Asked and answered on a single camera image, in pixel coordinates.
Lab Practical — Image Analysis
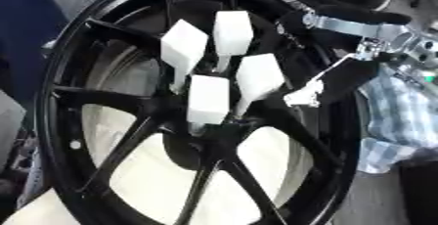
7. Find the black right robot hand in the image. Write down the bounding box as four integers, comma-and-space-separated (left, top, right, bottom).
277, 4, 415, 109

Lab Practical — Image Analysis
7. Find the white pin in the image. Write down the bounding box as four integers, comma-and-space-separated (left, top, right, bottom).
210, 10, 257, 74
185, 73, 233, 136
231, 53, 287, 118
158, 19, 211, 95

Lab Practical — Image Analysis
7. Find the black spoked wheel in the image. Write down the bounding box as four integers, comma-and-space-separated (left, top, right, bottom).
32, 0, 369, 225

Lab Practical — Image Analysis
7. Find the person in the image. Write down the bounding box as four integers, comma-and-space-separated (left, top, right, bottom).
356, 65, 438, 225

